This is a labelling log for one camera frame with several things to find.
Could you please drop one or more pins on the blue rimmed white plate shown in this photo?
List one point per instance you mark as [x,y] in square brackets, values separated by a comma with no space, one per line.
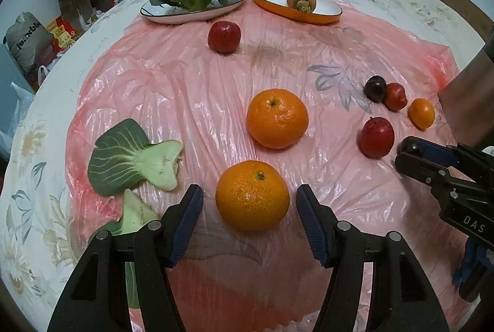
[169,13]

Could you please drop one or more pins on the small orange tangerine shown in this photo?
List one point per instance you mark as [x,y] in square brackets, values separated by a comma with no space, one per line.
[421,113]

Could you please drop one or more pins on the floral white bedspread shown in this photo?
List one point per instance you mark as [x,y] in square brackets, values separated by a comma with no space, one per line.
[36,258]

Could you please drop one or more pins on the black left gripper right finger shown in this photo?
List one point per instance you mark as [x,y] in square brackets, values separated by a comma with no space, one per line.
[402,298]

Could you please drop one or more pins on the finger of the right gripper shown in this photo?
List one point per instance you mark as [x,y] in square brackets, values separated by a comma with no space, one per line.
[428,150]
[429,169]

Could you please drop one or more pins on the large red apple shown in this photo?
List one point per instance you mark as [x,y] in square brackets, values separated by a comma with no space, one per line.
[224,37]

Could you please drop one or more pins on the small bok choy piece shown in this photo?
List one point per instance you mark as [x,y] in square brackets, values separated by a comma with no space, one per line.
[135,214]

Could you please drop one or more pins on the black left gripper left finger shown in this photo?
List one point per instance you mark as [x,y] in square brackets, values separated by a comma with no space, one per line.
[95,299]

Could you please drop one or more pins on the red yellow package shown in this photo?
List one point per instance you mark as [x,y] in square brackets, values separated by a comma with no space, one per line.
[63,33]

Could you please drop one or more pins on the dark plum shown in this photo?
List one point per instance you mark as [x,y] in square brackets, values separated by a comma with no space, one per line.
[375,89]

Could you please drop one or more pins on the large orange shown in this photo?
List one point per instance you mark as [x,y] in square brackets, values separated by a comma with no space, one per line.
[277,118]
[252,197]

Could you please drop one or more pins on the small red plum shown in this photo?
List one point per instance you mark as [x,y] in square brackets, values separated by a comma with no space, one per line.
[395,97]

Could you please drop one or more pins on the wooden headboard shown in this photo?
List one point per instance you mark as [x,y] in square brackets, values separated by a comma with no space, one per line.
[475,17]

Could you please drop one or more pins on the orange rimmed oval plate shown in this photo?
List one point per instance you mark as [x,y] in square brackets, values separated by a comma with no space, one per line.
[318,12]

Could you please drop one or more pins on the white plastic bag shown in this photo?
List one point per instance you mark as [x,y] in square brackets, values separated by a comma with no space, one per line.
[14,106]

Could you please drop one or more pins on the grey printed bag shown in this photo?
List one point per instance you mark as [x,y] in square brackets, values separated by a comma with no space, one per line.
[26,39]

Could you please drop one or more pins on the pink plastic sheet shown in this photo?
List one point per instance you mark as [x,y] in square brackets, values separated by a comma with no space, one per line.
[175,87]

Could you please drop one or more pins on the white gloved right hand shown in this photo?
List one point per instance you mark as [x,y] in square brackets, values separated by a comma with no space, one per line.
[475,271]

